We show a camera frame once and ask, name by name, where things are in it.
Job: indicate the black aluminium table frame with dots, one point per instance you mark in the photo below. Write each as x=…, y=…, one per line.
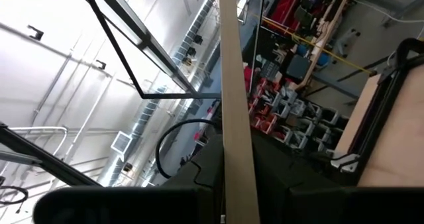
x=374, y=124

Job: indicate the wooden riser shelf black legs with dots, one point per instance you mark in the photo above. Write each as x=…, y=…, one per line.
x=236, y=118

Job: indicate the wooden office desk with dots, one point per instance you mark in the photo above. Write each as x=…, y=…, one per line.
x=326, y=35

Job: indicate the grey monitor back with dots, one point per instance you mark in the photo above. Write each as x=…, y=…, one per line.
x=298, y=68

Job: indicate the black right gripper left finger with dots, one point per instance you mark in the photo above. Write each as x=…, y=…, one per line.
x=208, y=167

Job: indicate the storage rack with bins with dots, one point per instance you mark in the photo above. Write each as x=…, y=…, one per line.
x=298, y=118

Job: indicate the large red shelf bins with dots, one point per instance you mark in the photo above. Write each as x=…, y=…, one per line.
x=286, y=2

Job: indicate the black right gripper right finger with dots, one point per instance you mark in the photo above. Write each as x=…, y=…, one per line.
x=275, y=171

